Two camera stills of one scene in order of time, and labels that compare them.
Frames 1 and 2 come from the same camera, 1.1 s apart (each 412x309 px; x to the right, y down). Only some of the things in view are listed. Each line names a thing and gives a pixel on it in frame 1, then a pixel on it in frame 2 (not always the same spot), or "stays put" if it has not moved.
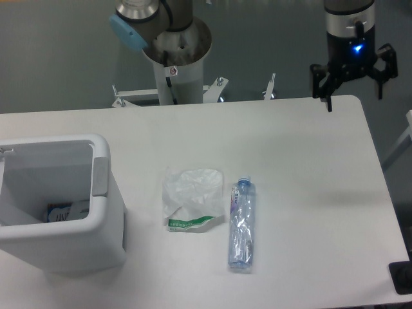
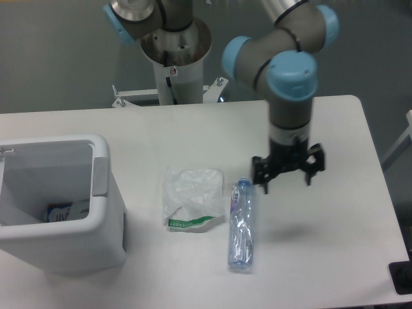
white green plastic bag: x=192 y=197 stays put
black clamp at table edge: x=401 y=275 stays put
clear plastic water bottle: x=242 y=224 stays put
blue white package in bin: x=58 y=212 stays put
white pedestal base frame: x=210 y=93 stays put
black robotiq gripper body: x=349 y=58 → x=286 y=157
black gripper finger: x=324 y=93 → x=261 y=172
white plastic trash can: x=36 y=170 stays put
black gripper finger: x=388 y=53 → x=310 y=169
